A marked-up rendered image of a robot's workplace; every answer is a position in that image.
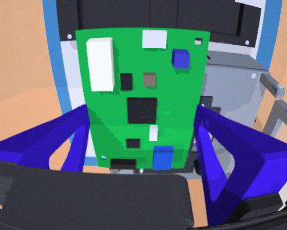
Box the green circuit board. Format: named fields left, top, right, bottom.
left=75, top=27, right=210, bottom=170

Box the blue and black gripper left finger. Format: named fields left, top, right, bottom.
left=0, top=104, right=90, bottom=172

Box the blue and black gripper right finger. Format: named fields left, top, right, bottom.
left=193, top=104, right=287, bottom=226

